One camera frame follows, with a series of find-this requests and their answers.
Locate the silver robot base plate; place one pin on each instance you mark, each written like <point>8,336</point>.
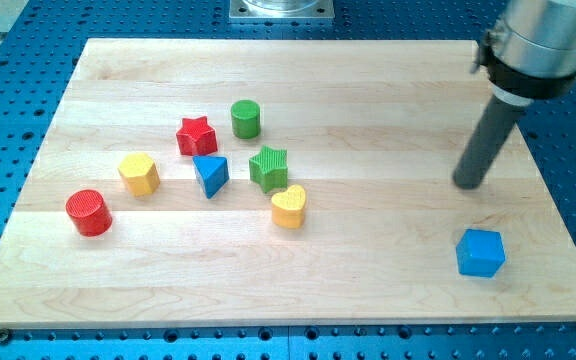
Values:
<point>280,9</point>

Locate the yellow heart block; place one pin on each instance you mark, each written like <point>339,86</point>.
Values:
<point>288,207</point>

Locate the blue cube block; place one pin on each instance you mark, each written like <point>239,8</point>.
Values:
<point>480,253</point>

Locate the green star block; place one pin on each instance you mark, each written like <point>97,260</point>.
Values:
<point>269,169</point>

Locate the red star block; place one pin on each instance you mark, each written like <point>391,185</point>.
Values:
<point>196,137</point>

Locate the yellow hexagon block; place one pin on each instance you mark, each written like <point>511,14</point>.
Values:
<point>139,174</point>

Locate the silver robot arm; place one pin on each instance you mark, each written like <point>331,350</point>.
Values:
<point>530,52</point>

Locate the blue triangle block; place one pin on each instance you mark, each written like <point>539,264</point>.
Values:
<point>212,173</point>

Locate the red cylinder block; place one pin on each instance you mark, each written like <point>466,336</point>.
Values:
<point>89,213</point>

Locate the light wooden board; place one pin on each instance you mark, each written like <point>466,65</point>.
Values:
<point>372,130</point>

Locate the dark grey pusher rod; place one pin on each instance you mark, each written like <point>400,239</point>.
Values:
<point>494,127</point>

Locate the green cylinder block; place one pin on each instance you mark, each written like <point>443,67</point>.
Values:
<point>245,119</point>

